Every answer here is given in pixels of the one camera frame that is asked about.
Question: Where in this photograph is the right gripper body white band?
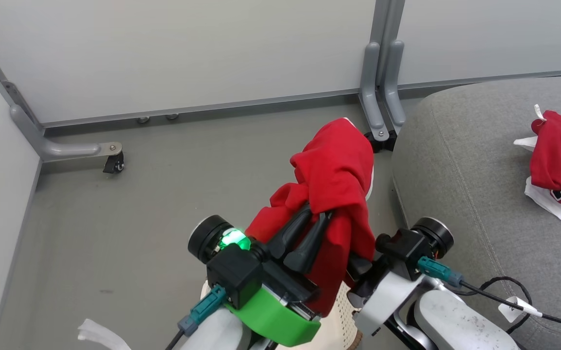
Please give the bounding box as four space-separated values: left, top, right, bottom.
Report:
346 217 455 337

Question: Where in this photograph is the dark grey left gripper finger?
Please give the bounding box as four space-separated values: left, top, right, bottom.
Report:
284 212 332 275
268 205 313 260

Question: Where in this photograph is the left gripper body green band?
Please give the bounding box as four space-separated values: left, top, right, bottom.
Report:
188 215 323 347

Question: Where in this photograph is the plain red garment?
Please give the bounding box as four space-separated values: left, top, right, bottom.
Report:
245 118 376 317

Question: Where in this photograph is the red jersey with lettering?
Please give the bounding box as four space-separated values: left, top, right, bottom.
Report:
529 105 561 210

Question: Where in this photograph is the white perforated laundry basket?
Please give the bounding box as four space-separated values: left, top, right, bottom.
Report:
203 280 362 350

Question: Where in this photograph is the black caster wheel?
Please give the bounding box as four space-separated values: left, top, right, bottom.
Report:
364 129 398 153
103 151 125 175

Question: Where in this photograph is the grey fabric sofa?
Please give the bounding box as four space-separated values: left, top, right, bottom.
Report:
391 74 561 350

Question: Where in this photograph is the grey metal partition leg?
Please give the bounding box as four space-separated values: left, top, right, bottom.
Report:
359 0 389 142
0 22 123 163
382 0 407 129

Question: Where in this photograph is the white fabric strip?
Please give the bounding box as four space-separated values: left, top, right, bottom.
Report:
77 318 133 350

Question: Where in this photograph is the black cable with teal connector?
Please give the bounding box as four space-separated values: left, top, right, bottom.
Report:
417 256 561 336
165 284 227 350

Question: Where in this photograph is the thin black looped cable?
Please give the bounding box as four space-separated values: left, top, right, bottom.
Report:
455 276 534 324

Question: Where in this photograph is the white cable tag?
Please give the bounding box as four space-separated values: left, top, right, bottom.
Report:
498 296 544 324

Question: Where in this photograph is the grey partition bottom rail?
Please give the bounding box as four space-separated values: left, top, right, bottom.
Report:
398 68 561 91
41 87 364 131

